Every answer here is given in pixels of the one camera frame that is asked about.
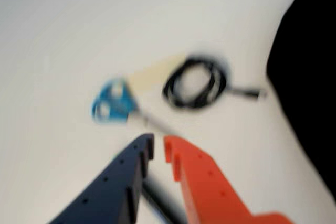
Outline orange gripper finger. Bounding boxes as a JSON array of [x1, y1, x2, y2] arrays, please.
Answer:
[[162, 134, 295, 224]]

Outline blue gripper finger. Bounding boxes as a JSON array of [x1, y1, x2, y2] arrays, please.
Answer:
[[48, 133, 155, 224]]

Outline black fabric bag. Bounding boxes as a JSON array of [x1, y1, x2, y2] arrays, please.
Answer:
[[266, 0, 336, 188]]

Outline wide beige masking tape strip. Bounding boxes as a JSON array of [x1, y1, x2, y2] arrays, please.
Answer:
[[125, 54, 187, 94]]

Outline blue handled scissors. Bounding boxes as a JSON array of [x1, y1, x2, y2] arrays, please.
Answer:
[[90, 76, 182, 136]]

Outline coiled black usb cable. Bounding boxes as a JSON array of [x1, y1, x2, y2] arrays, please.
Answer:
[[161, 54, 269, 110]]

